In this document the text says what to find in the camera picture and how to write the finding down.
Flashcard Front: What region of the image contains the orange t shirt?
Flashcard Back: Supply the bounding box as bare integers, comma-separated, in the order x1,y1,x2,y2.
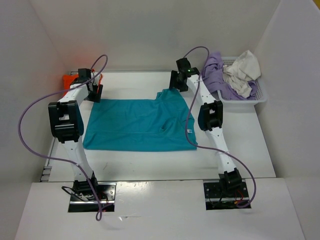
62,68,103,102

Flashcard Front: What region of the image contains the teal t shirt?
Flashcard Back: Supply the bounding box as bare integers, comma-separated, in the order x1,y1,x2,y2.
83,88,197,152

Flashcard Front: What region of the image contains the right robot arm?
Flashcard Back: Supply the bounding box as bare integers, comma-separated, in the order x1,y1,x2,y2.
169,57,242,196

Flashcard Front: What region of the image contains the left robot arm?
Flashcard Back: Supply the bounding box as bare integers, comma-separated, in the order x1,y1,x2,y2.
48,68,103,201

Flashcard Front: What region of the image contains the lavender t shirt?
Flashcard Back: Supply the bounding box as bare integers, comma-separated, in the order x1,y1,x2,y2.
202,51,257,101

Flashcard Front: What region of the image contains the white plastic basket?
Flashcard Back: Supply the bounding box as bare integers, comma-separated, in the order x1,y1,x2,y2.
217,57,267,105

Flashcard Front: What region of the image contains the white t shirt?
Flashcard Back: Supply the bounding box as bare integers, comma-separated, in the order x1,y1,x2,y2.
222,50,261,99

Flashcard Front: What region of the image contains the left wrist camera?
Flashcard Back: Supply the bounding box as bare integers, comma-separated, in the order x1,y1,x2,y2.
91,72,103,86

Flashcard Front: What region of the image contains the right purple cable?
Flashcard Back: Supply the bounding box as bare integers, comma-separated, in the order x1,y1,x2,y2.
183,45,257,209

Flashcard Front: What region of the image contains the purple cable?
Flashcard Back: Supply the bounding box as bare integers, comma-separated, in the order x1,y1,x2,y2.
18,54,113,222
183,45,257,209

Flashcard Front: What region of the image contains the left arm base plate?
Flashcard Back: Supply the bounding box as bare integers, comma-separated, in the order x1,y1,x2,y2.
62,182,117,213

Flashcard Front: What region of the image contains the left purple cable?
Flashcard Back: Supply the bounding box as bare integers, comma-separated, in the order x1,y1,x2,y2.
18,54,113,222

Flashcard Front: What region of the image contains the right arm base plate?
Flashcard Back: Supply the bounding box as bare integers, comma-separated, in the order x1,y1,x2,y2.
203,180,250,211

